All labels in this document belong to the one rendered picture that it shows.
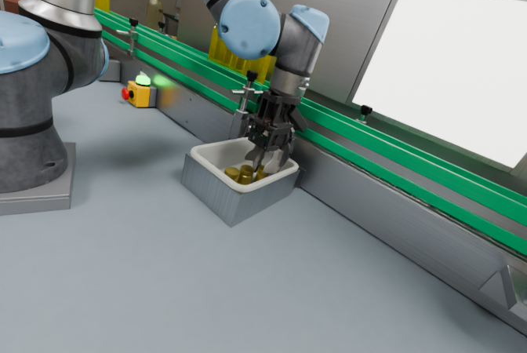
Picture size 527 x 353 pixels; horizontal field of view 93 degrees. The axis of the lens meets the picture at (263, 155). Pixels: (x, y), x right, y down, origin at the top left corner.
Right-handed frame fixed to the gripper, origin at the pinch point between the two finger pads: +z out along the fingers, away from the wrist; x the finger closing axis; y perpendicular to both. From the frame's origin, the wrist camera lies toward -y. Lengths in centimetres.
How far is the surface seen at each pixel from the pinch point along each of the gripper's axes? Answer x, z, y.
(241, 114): -12.9, -9.5, -1.6
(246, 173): -0.9, -0.3, 5.7
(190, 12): -84, -28, -32
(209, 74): -30.7, -14.4, -3.9
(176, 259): 6.4, 5.5, 27.8
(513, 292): 48.0, -5.2, -4.1
